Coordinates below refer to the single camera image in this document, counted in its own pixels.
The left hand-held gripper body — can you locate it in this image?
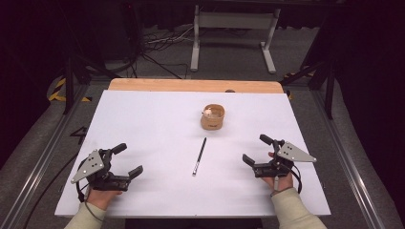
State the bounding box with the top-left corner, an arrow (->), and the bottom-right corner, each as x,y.
70,148 -> 132,192

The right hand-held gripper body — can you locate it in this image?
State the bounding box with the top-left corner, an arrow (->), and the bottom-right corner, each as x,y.
253,139 -> 318,178

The black pencil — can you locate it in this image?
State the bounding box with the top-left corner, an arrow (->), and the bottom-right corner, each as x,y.
191,136 -> 207,177

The round tan pen holder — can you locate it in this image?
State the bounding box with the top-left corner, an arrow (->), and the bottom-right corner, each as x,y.
200,103 -> 226,131

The person's left hand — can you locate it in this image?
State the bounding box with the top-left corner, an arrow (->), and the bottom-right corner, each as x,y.
86,187 -> 124,211

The person's right hand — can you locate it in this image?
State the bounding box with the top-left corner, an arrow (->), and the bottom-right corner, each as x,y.
261,152 -> 295,194

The white table board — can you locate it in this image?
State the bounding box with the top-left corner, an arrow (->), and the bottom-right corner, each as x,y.
54,90 -> 332,219

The black tripod stand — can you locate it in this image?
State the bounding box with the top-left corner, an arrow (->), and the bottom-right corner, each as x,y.
279,58 -> 336,121
62,53 -> 122,115

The yellow black hazard tape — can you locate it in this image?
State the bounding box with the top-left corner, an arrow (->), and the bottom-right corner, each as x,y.
47,77 -> 94,103

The wooden table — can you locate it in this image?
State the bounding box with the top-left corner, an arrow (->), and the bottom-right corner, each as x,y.
108,77 -> 285,94

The white metal stand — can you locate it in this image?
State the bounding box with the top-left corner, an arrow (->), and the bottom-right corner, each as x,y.
189,4 -> 282,75

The right hand-held gripper cable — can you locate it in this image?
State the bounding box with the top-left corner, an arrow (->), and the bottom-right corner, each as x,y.
287,163 -> 304,195

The hand-held gripper cable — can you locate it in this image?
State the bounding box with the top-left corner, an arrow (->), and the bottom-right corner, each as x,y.
287,163 -> 304,195
75,158 -> 107,223

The left hand-held gripper cable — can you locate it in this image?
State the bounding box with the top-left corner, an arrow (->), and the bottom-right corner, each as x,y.
75,158 -> 107,223

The aluminium floor rail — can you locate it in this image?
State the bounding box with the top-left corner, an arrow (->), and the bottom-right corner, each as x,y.
309,89 -> 388,229
0,83 -> 92,229

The black floor cable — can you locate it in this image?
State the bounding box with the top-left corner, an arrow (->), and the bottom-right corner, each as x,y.
21,152 -> 80,229

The bundle of floor cables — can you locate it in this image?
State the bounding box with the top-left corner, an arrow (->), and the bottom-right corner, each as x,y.
139,24 -> 196,80

